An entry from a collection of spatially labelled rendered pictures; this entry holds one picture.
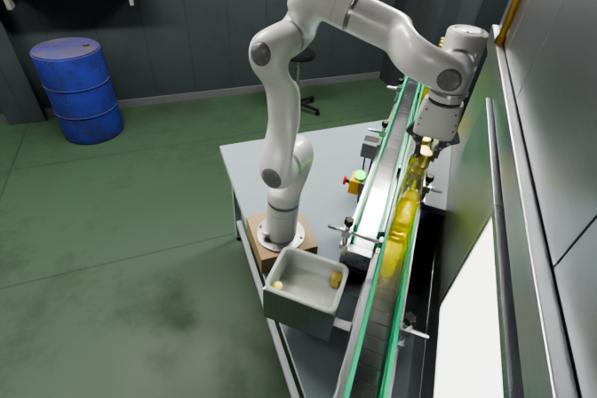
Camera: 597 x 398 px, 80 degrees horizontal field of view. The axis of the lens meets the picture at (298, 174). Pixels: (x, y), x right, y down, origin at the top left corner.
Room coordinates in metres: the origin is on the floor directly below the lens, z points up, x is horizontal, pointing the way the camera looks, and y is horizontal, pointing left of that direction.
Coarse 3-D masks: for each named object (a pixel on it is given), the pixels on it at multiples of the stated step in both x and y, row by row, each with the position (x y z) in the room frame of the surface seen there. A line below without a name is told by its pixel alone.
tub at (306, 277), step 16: (288, 256) 0.73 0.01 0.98; (304, 256) 0.72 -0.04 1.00; (320, 256) 0.72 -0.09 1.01; (272, 272) 0.64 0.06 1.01; (288, 272) 0.70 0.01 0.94; (304, 272) 0.70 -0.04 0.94; (320, 272) 0.70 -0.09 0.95; (272, 288) 0.59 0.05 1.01; (288, 288) 0.64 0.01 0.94; (304, 288) 0.64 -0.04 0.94; (320, 288) 0.65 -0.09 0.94; (304, 304) 0.55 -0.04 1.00; (320, 304) 0.59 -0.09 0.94; (336, 304) 0.55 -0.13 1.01
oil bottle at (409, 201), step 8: (408, 192) 0.77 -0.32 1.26; (416, 192) 0.77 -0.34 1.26; (400, 200) 0.77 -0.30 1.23; (408, 200) 0.76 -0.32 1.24; (416, 200) 0.75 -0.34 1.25; (400, 208) 0.76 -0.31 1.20; (408, 208) 0.76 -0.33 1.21; (416, 208) 0.75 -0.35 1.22; (400, 216) 0.76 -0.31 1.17; (408, 216) 0.75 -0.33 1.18; (392, 224) 0.77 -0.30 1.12; (400, 224) 0.76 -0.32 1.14; (408, 224) 0.75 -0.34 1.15; (392, 232) 0.76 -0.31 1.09; (400, 232) 0.76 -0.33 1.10; (408, 232) 0.75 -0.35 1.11; (392, 240) 0.76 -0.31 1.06; (400, 240) 0.75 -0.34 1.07
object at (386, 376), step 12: (408, 240) 0.75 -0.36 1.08; (408, 252) 0.65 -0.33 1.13; (408, 264) 0.61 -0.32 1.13; (396, 300) 0.54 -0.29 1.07; (396, 312) 0.48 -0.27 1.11; (396, 324) 0.44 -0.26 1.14; (396, 336) 0.41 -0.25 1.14; (384, 372) 0.35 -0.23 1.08; (384, 384) 0.31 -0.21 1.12; (384, 396) 0.28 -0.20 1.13
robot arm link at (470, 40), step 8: (448, 32) 0.78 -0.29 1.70; (456, 32) 0.76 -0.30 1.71; (464, 32) 0.76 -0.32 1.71; (472, 32) 0.76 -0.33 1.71; (480, 32) 0.76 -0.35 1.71; (448, 40) 0.77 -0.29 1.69; (456, 40) 0.75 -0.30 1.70; (464, 40) 0.75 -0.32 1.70; (472, 40) 0.74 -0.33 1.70; (480, 40) 0.74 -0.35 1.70; (448, 48) 0.76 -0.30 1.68; (456, 48) 0.75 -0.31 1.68; (464, 48) 0.74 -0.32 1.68; (472, 48) 0.74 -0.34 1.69; (480, 48) 0.75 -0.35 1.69; (472, 56) 0.74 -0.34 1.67; (480, 56) 0.75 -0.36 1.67; (472, 80) 0.76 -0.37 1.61
